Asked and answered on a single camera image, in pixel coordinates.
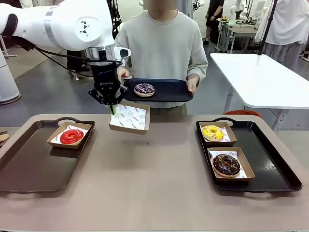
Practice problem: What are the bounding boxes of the person's left forearm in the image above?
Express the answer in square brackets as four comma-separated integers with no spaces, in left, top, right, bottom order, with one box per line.
[186,69,201,80]

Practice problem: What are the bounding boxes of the black plastic handled tray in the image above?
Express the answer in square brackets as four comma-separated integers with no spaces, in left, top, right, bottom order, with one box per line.
[195,117,303,193]

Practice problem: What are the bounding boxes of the grey hanging garment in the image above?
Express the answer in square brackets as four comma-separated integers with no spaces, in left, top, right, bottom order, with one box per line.
[180,0,194,19]

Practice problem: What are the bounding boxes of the brown plastic handled tray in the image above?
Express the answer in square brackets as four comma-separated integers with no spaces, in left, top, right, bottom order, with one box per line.
[0,117,96,194]

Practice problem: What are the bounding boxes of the white round pedestal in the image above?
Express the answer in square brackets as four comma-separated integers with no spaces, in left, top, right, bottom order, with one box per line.
[0,49,21,105]

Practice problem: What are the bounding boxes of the orange red chair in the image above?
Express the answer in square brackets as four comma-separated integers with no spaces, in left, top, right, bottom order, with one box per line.
[223,110,264,119]

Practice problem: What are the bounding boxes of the brown cardboard food box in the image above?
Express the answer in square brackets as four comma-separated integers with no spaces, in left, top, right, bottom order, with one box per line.
[46,122,93,150]
[199,121,238,147]
[108,101,151,135]
[207,147,256,182]

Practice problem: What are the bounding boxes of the person's left hand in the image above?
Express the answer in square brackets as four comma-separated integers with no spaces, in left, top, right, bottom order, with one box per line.
[187,77,200,92]

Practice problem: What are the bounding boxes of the purple white-drizzled donut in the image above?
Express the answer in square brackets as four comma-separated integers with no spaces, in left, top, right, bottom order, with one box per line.
[134,83,155,98]

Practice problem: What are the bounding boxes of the yellow sprinkled donut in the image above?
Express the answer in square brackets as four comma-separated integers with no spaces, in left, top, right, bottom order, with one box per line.
[201,124,225,142]

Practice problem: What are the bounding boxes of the white side table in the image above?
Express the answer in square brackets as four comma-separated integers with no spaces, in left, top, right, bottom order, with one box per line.
[209,52,309,131]

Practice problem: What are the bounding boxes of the bystander in black t-shirt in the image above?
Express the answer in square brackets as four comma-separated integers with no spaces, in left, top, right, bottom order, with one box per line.
[205,0,225,46]

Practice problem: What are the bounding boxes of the small black serving tray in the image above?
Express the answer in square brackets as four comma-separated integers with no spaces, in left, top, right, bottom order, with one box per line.
[122,78,194,102]

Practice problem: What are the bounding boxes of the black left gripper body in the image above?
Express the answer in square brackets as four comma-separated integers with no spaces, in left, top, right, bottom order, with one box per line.
[91,62,121,104]

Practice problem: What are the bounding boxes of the person's beige sweater torso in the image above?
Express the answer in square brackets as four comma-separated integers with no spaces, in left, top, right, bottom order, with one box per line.
[113,9,209,109]

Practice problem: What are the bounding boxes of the figure in white shirt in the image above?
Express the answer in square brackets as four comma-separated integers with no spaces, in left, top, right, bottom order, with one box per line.
[255,0,309,72]

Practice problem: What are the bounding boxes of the red glazed donut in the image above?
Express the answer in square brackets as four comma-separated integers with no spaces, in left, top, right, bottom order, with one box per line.
[59,129,85,145]

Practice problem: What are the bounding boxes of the person's olive trousers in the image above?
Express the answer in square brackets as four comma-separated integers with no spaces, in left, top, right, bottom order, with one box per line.
[149,103,188,116]

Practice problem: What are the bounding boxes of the bystander in dark trousers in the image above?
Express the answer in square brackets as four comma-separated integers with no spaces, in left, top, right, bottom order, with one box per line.
[66,49,92,82]

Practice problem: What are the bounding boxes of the chocolate sprinkled donut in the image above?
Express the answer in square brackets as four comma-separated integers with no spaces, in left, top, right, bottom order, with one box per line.
[211,154,241,178]

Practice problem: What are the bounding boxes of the grey frame desk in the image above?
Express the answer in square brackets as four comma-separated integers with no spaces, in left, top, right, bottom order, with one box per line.
[216,18,259,54]

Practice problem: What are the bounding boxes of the black pole stand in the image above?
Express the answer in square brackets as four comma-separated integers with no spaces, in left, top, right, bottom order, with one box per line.
[257,0,278,56]

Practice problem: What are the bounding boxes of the person's blurred head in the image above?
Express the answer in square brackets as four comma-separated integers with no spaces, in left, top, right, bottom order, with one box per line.
[144,0,181,12]

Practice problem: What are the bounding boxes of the person's right hand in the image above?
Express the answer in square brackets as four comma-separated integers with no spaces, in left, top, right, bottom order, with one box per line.
[116,67,132,84]

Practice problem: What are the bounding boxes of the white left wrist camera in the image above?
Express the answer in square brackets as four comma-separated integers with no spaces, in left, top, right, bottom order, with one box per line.
[112,46,132,58]

